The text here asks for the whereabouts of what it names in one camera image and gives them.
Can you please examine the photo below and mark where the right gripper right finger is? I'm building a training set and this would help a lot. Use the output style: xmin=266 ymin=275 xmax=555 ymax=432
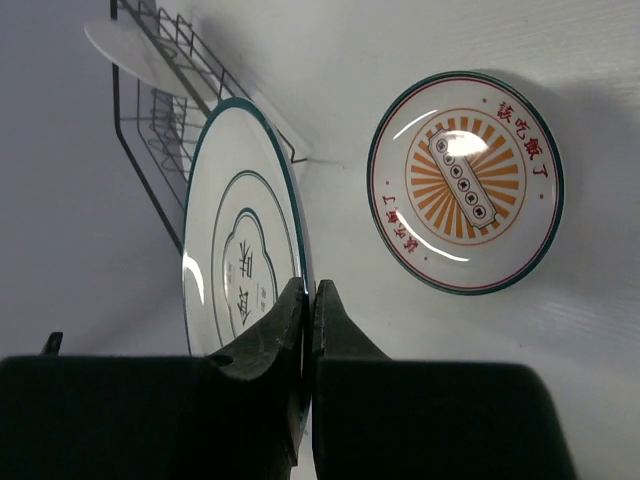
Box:
xmin=312 ymin=280 xmax=577 ymax=479

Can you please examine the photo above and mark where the metal wire dish rack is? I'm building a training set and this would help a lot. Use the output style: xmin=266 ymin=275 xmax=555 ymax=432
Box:
xmin=110 ymin=1 xmax=311 ymax=251

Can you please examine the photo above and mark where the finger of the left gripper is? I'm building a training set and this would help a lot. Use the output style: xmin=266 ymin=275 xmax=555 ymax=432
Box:
xmin=40 ymin=331 xmax=63 ymax=355

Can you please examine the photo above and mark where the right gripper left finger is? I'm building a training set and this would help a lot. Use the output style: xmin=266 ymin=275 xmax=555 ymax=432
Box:
xmin=1 ymin=278 xmax=305 ymax=479

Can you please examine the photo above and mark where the white enamel plate green rim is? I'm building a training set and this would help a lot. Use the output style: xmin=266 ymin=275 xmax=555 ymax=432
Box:
xmin=180 ymin=97 xmax=317 ymax=434

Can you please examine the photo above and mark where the white plate orange sunburst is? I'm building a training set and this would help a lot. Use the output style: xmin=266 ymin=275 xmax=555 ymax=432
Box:
xmin=366 ymin=70 xmax=565 ymax=296

